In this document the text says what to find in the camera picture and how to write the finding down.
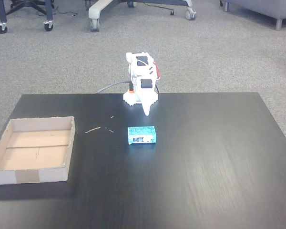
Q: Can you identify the green block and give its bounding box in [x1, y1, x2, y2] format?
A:
[127, 125, 157, 146]

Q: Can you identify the shallow cardboard box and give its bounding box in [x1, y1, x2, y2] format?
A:
[0, 116, 76, 187]

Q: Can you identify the beige wheeled base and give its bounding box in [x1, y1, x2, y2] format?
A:
[88, 0, 197, 32]

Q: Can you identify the black office chair base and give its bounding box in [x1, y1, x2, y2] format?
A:
[6, 0, 55, 15]

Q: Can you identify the grey sofa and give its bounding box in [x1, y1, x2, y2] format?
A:
[219, 0, 286, 31]

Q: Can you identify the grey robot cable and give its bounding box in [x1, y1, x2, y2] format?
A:
[95, 81, 131, 94]

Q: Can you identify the black floor cable with plug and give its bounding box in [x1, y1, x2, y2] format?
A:
[143, 1, 175, 17]

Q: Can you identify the thin black floor cable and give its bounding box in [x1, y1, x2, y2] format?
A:
[52, 6, 79, 18]

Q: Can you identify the black cart frame with casters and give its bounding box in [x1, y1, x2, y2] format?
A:
[0, 0, 54, 34]

